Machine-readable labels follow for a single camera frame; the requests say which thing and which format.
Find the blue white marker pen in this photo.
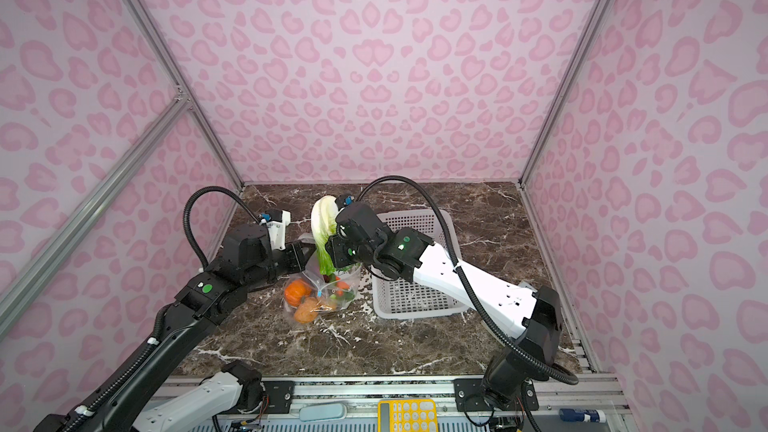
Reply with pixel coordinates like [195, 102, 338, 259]
[558, 408, 607, 423]

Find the aluminium frame rail base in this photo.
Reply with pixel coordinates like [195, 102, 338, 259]
[161, 371, 637, 432]

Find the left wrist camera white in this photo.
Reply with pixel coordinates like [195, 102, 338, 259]
[260, 209, 291, 250]

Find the light blue flat case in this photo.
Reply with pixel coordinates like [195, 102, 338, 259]
[299, 402, 347, 423]

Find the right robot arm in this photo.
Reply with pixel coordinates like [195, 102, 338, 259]
[311, 196, 578, 409]

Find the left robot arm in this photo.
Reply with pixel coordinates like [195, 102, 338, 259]
[36, 224, 316, 431]

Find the yellow calculator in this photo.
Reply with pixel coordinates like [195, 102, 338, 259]
[377, 398, 439, 432]

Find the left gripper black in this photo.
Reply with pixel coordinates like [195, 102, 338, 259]
[246, 239, 318, 293]

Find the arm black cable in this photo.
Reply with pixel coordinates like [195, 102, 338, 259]
[182, 185, 260, 271]
[356, 175, 580, 386]

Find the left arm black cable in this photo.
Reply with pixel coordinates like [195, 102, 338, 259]
[182, 185, 260, 271]

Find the white plastic basket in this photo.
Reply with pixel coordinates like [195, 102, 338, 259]
[373, 209, 471, 320]

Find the green lettuce toy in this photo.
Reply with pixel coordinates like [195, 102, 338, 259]
[311, 195, 339, 276]

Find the orange pumpkin toy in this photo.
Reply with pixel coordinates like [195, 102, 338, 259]
[283, 279, 313, 308]

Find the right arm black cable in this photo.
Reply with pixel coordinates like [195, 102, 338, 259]
[356, 175, 580, 386]

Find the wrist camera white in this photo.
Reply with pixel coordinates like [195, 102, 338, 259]
[335, 194, 355, 210]
[260, 209, 291, 250]

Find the clear zip top bag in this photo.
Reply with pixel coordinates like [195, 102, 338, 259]
[282, 234, 363, 323]

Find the brown potato toy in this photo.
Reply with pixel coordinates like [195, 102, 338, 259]
[293, 297, 322, 324]

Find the green cucumber toy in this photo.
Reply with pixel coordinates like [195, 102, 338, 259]
[330, 289, 356, 309]

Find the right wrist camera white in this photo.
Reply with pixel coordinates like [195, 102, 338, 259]
[335, 194, 355, 210]

